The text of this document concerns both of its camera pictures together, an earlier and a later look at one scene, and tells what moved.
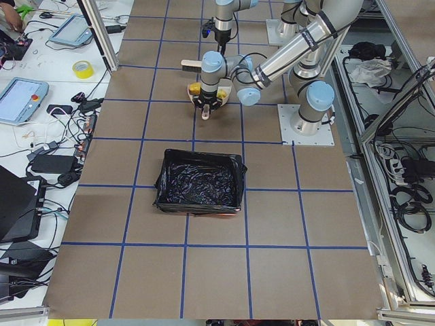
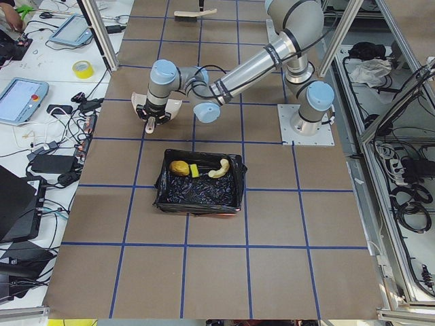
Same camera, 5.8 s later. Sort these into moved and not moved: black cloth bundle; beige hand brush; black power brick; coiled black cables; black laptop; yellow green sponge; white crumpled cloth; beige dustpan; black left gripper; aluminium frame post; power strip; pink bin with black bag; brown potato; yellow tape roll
Moved: yellow green sponge; black left gripper; beige hand brush; beige dustpan; brown potato
Not moved: aluminium frame post; power strip; yellow tape roll; pink bin with black bag; coiled black cables; black power brick; black cloth bundle; black laptop; white crumpled cloth
